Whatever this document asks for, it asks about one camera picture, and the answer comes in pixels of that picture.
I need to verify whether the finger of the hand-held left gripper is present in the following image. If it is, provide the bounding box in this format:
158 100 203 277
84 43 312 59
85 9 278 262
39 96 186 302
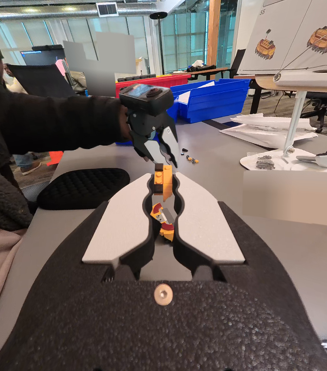
144 140 167 164
159 125 179 168

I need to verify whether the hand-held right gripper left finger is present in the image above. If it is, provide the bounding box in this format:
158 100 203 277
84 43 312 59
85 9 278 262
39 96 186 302
82 173 156 280

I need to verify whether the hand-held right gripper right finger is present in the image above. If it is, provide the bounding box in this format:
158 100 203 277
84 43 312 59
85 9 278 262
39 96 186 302
173 172 246 280

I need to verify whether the orange lego plate stack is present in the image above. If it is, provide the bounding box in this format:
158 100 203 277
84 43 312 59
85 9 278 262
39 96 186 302
153 163 173 202

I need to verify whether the orange lego wheel arch assembly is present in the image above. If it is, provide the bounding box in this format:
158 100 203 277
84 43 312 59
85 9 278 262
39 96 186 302
150 203 175 242

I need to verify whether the person's left forearm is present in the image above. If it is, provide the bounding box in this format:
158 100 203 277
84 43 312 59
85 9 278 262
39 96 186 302
3 94 129 155

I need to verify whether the lego instruction booklet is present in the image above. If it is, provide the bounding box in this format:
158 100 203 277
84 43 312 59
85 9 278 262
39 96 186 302
237 0 327 73

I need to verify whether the person's left hand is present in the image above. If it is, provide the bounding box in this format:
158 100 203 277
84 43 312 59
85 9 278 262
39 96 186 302
118 105 132 143

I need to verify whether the red plastic bin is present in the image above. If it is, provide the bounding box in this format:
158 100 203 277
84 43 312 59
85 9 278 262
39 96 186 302
116 75 191 97

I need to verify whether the blue plastic bin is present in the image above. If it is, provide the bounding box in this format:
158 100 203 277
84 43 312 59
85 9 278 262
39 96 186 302
185 78 251 124
168 81 216 123

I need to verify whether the black mesh seat cushion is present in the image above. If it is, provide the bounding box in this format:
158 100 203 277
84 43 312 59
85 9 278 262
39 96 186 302
37 168 130 210

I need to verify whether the clear bag of dark pieces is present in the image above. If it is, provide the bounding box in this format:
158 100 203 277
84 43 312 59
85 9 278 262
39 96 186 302
255 155 277 170

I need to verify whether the white paper bag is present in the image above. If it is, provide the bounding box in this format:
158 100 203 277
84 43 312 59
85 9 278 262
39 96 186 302
219 113 318 149

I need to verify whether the black floor lamp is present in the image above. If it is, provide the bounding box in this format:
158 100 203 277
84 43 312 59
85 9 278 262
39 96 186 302
150 12 168 76

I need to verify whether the wooden pillar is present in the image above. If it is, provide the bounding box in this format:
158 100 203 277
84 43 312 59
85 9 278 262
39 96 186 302
207 0 221 68

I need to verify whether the dark monitor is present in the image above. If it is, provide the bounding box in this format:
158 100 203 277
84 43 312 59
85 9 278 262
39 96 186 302
20 45 65 66

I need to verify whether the white stand with round base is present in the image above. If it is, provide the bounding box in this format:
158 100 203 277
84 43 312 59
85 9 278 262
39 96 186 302
273 22 327 171

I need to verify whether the white wedge with black edge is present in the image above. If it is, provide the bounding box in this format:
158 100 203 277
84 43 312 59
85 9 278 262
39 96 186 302
296 151 327 168

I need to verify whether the black office chair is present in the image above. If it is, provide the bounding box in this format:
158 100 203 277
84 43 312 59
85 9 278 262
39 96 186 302
306 91 327 134

